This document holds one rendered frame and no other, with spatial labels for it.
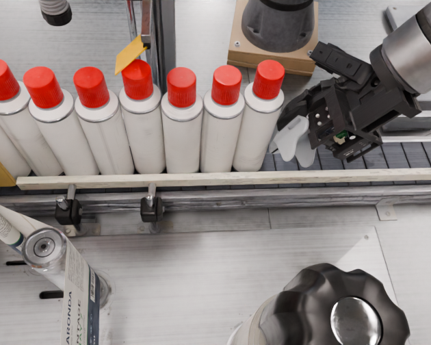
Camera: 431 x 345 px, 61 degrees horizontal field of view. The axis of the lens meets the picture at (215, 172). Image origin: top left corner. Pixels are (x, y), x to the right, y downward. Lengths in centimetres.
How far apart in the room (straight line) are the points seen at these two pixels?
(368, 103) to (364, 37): 53
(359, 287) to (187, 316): 31
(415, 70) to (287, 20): 38
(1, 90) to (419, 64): 44
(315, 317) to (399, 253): 46
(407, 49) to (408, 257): 36
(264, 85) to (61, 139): 26
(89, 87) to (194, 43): 46
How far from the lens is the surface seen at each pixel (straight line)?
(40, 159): 57
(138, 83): 43
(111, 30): 89
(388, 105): 43
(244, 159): 55
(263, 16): 77
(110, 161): 53
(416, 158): 72
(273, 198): 60
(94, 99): 44
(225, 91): 43
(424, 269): 69
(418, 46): 43
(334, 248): 58
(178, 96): 42
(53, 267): 36
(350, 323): 23
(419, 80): 44
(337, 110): 45
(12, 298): 57
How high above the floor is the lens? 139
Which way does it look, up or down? 60 degrees down
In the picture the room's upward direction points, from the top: 8 degrees clockwise
